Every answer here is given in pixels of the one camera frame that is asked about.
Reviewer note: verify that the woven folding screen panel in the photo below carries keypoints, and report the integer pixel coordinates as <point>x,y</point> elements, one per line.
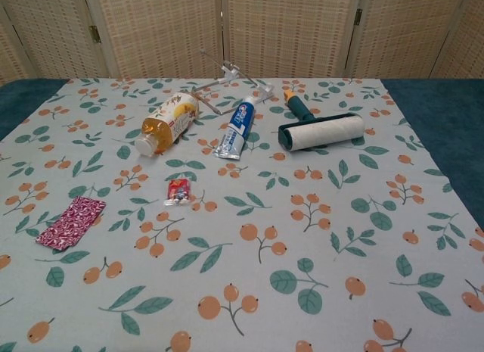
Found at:
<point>49,34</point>
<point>5,57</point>
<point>291,26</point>
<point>162,26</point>
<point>476,45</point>
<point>408,26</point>

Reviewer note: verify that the blue white toothpaste tube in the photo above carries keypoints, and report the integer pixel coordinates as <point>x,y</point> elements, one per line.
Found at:
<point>236,128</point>

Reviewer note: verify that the brass screen hinge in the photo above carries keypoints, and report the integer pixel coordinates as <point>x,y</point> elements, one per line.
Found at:
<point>358,17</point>
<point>94,33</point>

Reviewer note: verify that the floral print tablecloth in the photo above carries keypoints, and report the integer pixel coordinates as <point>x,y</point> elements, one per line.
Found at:
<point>264,178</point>

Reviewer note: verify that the small red candy packet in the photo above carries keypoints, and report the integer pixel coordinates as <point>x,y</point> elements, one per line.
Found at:
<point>177,191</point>

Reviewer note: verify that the amber tea bottle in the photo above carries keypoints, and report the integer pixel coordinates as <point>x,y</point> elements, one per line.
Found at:
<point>166,125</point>

